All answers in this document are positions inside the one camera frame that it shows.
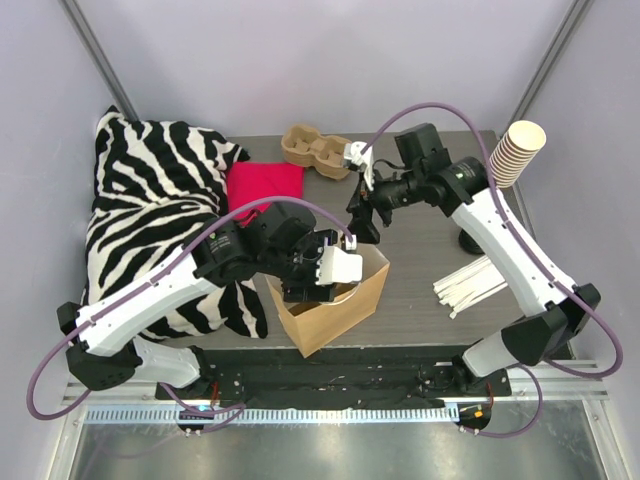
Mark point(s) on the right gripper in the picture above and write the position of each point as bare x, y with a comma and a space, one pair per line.
368, 201

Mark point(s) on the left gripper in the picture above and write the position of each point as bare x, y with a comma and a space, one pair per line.
304, 290

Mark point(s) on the brown paper bag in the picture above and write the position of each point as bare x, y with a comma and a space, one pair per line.
312, 326

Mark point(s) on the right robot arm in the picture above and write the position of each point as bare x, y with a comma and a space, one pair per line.
461, 191

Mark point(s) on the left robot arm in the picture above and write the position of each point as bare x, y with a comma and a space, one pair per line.
282, 241

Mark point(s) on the cardboard cup carrier tray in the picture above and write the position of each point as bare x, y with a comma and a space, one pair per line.
307, 147

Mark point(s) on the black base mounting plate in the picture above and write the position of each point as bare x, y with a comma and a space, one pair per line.
386, 377

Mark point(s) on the stack of black lids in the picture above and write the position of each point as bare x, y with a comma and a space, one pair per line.
468, 244

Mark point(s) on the pink folded cloth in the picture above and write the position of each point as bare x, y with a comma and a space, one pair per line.
250, 181

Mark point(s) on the zebra print pillow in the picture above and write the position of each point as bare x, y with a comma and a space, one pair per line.
155, 184

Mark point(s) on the stack of paper cups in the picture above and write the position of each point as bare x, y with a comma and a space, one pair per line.
515, 150

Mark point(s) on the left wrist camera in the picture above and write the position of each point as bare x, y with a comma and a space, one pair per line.
339, 262

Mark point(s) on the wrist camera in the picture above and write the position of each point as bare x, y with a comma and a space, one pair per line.
339, 262
357, 157

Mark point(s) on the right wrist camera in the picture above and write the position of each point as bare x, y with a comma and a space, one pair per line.
357, 157

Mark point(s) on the white cable duct strip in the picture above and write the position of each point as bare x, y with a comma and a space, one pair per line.
167, 414

